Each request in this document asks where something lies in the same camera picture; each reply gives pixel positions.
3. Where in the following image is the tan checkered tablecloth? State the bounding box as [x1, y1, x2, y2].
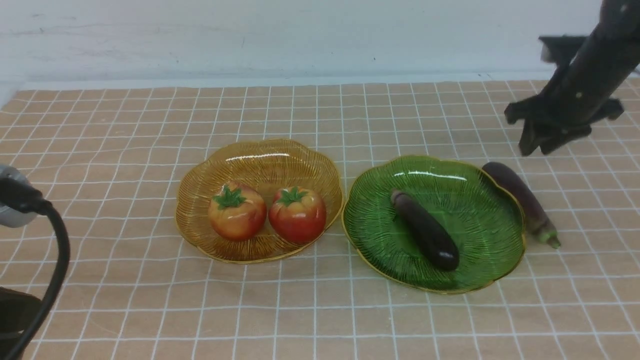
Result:
[0, 78, 640, 360]

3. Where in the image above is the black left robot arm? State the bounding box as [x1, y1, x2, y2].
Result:
[0, 287, 42, 360]

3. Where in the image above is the amber ribbed plastic plate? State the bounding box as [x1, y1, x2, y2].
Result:
[174, 138, 345, 264]

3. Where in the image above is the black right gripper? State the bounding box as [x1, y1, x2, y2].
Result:
[504, 23, 639, 157]

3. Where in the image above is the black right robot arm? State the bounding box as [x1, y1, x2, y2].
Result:
[503, 0, 640, 157]

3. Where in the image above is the black camera cable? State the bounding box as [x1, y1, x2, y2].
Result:
[0, 177, 71, 360]

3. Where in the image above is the green ribbed plastic plate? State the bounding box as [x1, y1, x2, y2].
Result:
[342, 155, 526, 294]

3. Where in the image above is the purple toy eggplant green stem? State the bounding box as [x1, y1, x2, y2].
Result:
[481, 161, 562, 249]

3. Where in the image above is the dark purple toy eggplant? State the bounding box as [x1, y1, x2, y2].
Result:
[390, 189, 460, 272]

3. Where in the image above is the red-orange toy tomato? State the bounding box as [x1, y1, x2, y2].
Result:
[268, 186, 327, 245]
[207, 181, 267, 242]

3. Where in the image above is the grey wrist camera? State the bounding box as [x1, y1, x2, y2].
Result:
[0, 164, 37, 229]

